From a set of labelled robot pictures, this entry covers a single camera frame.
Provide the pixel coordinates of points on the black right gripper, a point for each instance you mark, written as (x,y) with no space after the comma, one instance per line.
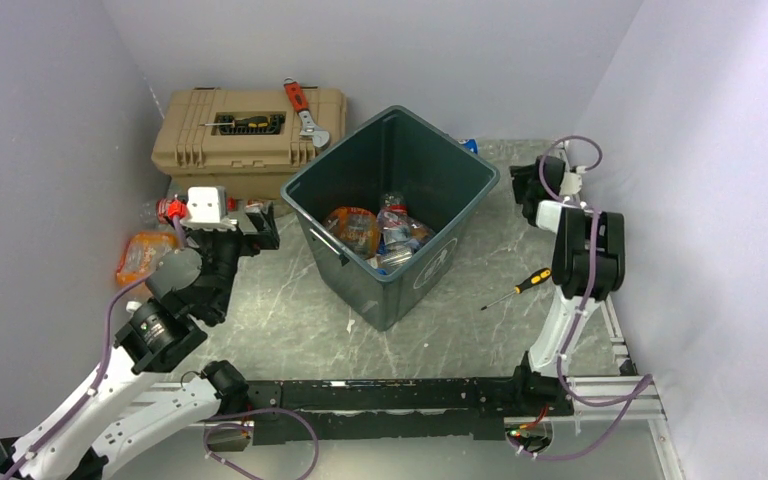
(521,174)

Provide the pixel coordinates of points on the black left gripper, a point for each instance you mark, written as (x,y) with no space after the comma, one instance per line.
(265,237)

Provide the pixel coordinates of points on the large orange bottle front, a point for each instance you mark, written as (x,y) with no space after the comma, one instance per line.
(356,228)

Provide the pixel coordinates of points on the clear bottle blue label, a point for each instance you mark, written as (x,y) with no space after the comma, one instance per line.
(400,230)

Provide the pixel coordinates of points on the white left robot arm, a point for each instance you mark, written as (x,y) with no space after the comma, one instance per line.
(91,435)

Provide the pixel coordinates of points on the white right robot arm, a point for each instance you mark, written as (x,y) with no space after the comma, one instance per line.
(588,264)

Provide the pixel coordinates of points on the blue cap bottle behind bin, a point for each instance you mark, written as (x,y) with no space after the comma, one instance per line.
(470,145)

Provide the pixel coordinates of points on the dark green plastic bin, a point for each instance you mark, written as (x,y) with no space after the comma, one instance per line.
(395,151)

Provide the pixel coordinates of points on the small clear bottle red cap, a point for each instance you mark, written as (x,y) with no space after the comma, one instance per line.
(279,208)

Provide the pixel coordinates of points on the tan plastic toolbox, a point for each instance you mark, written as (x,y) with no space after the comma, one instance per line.
(248,163)

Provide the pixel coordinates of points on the black yellow screwdriver on table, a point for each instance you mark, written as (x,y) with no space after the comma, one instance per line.
(535,279)

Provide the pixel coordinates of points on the clear bottle red label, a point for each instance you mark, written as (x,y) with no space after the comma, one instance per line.
(153,213)

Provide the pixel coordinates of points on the black yellow screwdriver in toolbox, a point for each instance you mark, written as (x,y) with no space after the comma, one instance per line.
(248,122)

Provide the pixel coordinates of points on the crushed orange bottle left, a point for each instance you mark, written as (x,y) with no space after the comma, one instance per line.
(142,253)

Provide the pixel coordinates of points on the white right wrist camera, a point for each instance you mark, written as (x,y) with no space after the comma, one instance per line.
(572,181)

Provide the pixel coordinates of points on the red handled adjustable wrench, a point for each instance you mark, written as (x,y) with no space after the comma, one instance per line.
(309,129)

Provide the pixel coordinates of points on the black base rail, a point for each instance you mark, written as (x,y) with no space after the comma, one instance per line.
(479,408)

